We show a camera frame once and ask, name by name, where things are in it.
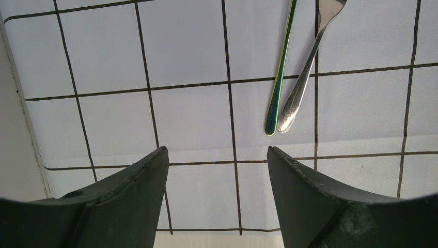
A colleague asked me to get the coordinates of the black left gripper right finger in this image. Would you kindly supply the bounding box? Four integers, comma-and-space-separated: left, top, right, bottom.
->
267, 147, 437, 247

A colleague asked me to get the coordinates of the iridescent rainbow fork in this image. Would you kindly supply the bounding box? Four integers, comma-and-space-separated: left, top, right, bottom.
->
264, 0, 297, 136

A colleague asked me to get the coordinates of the silver metal fork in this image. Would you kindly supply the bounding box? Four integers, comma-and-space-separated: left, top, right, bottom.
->
276, 0, 346, 133

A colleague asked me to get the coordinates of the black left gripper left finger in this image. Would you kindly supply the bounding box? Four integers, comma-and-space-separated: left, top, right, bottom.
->
1, 146, 169, 247

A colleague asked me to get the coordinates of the white checked tablecloth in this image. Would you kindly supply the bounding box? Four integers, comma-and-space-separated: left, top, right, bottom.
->
1, 1, 437, 235

